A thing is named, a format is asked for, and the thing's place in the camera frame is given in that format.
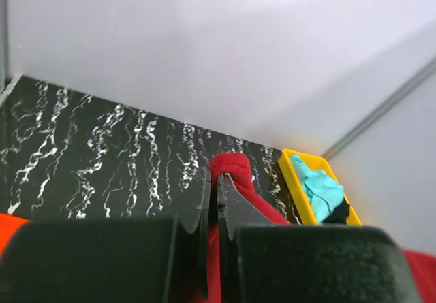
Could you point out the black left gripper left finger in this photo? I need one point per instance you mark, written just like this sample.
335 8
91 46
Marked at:
193 212

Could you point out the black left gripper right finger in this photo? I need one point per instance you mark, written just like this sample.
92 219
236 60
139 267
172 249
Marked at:
234 211

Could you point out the dark red polo shirt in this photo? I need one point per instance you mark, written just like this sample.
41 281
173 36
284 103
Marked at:
282 262

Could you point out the turquoise t shirt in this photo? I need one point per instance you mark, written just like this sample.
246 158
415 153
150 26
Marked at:
323 192

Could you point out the yellow plastic bin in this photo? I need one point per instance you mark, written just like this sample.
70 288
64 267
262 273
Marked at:
301 202

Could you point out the black t shirt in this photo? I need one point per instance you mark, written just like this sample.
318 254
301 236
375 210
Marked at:
339 215

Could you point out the folded orange t shirt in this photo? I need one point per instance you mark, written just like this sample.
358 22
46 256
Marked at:
9 225

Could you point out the right corner aluminium post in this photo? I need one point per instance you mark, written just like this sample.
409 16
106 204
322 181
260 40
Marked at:
382 109

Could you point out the corner aluminium post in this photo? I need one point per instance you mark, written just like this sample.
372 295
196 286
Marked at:
382 109
3 43

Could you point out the left corner aluminium post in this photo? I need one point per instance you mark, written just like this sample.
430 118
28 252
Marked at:
3 43

